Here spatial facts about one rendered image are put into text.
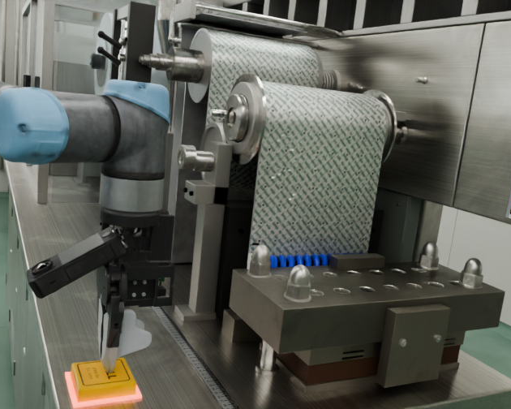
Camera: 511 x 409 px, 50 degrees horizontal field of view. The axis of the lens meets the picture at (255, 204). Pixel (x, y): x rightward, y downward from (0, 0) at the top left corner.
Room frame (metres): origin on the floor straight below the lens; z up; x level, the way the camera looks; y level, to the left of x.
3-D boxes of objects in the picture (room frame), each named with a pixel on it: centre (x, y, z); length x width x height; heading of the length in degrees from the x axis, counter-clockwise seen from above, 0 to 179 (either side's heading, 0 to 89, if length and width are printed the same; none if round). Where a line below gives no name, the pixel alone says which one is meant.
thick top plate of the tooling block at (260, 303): (0.80, -0.19, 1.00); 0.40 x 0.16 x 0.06; 117
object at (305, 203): (0.89, -0.10, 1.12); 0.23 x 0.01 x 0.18; 117
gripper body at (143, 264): (0.65, 0.14, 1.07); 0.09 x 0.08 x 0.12; 117
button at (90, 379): (0.64, 0.17, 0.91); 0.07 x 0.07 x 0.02; 27
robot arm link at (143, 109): (0.65, 0.15, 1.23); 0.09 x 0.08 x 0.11; 139
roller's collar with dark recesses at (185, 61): (1.10, 0.17, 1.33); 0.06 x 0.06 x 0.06; 27
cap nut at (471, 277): (0.83, -0.35, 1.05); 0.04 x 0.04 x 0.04
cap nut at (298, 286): (0.69, -0.07, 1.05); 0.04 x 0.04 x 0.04
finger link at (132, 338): (0.64, 0.14, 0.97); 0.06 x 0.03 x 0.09; 117
